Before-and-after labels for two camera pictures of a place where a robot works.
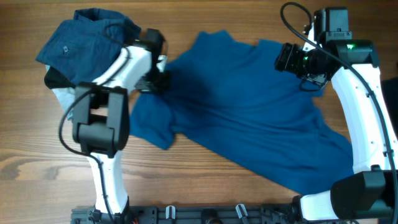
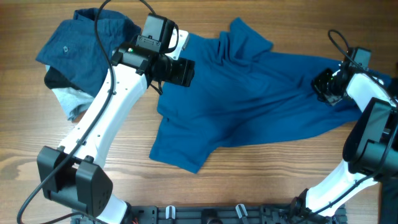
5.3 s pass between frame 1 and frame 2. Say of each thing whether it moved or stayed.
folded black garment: stayed
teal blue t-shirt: moved
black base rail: stayed
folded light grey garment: stayed
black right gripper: moved
